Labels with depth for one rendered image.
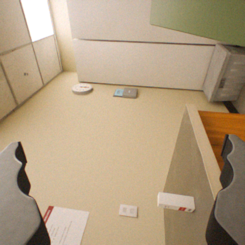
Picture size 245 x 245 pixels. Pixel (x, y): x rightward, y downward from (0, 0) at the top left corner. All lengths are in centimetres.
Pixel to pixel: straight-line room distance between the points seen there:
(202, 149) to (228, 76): 180
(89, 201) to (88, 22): 212
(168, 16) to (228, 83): 221
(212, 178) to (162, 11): 43
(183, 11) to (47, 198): 132
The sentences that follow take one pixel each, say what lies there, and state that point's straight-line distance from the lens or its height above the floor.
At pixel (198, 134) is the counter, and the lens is 66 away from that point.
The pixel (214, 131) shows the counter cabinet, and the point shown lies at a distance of 75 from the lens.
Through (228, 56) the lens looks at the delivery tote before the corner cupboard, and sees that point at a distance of 223.
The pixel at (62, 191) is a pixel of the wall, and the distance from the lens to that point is 138.
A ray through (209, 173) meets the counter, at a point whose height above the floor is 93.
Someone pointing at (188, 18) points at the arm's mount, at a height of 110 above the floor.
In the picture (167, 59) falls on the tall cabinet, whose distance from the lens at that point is 257.
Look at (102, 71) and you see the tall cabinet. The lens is 271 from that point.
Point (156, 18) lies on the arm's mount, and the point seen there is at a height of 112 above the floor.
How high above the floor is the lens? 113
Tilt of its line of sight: 6 degrees up
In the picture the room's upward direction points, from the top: 84 degrees counter-clockwise
